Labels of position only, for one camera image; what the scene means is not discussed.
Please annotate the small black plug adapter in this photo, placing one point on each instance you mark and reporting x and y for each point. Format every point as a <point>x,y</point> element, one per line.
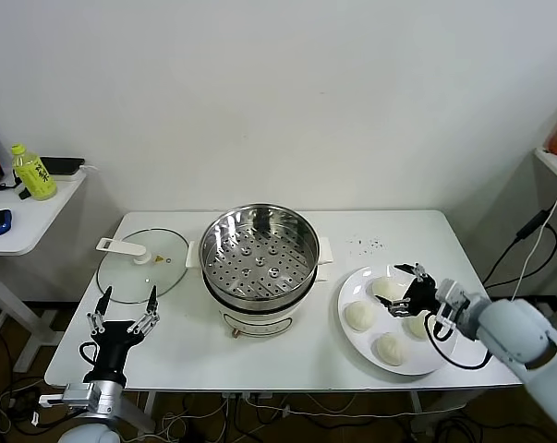
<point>25,193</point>

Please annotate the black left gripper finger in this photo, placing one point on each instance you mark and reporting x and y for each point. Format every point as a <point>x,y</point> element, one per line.
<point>151,307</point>
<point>103,307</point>

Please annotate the round white plate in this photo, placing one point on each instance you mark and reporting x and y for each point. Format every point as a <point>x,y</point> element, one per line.
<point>359,288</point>

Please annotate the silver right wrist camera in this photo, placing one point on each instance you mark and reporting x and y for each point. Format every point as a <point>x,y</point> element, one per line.
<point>451,290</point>

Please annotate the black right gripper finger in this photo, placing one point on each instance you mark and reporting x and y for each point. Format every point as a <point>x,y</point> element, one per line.
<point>412,269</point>
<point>398,308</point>

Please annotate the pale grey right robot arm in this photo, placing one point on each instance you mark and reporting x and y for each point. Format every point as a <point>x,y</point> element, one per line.
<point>513,327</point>

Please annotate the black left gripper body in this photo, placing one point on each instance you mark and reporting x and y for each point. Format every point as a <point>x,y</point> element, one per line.
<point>114,346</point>

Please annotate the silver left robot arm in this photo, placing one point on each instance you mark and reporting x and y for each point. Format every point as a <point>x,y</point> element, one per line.
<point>98,410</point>

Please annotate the scattered black crumbs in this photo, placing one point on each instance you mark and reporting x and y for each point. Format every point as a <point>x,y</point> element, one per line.
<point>362,241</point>

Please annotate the black smartphone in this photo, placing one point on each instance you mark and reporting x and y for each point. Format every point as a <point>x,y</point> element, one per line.
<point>61,165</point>

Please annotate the white steamed baozi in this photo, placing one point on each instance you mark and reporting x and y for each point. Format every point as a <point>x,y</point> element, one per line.
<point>386,288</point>
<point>359,316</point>
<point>416,327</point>
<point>392,350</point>

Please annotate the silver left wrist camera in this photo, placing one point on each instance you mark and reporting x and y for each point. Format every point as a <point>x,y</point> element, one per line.
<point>75,394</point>

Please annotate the perforated steel steamer basket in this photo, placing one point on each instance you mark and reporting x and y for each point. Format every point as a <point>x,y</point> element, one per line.
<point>301,231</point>

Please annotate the yellow green tea bottle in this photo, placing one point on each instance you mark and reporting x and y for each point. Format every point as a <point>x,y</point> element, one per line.
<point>35,180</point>

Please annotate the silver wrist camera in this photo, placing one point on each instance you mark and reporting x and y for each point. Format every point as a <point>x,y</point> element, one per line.
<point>75,394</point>
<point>451,290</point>

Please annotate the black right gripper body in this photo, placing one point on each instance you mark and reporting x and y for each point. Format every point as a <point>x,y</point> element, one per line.
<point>421,297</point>

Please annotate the white power strip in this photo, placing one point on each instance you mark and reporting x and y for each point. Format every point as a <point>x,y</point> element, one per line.
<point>245,395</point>

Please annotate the white electric cooking pot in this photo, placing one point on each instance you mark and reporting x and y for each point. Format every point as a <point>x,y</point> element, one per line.
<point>255,323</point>

